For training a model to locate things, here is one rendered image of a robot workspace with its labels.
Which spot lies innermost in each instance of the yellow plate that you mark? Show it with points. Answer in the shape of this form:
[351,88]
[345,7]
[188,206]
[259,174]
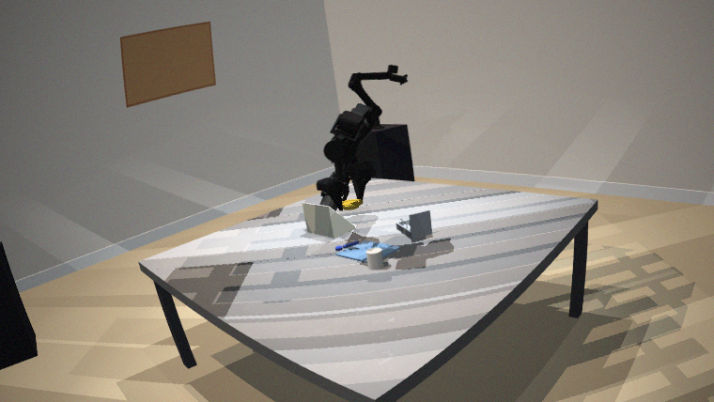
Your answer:
[352,204]

